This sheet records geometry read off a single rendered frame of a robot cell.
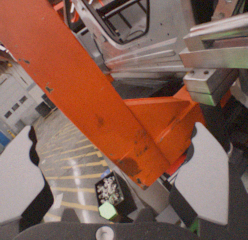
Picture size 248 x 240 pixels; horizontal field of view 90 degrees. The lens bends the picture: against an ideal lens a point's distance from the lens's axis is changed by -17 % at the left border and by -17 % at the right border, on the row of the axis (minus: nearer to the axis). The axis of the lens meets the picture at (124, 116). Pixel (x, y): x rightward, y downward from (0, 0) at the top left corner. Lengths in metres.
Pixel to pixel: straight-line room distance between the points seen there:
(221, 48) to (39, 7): 0.41
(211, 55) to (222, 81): 0.05
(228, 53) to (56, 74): 0.37
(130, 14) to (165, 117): 2.46
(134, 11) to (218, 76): 2.75
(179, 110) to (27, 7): 0.61
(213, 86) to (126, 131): 0.33
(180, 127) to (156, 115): 0.12
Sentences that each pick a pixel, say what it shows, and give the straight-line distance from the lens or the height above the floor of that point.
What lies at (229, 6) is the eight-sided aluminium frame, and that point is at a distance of 0.41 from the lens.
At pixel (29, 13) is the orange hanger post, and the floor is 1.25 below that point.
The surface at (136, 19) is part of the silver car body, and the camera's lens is 2.89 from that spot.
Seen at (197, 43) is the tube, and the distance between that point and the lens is 0.24.
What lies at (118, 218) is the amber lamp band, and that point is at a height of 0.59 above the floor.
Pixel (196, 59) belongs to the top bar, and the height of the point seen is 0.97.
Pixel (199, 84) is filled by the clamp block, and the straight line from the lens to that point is 0.23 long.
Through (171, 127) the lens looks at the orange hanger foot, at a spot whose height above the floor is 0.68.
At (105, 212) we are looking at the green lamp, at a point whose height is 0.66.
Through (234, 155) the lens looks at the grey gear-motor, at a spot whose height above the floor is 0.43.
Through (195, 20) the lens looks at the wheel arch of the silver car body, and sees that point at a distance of 0.60.
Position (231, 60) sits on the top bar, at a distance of 0.22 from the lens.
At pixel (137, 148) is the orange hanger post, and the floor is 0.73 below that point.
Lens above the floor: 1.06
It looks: 26 degrees down
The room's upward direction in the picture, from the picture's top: 38 degrees counter-clockwise
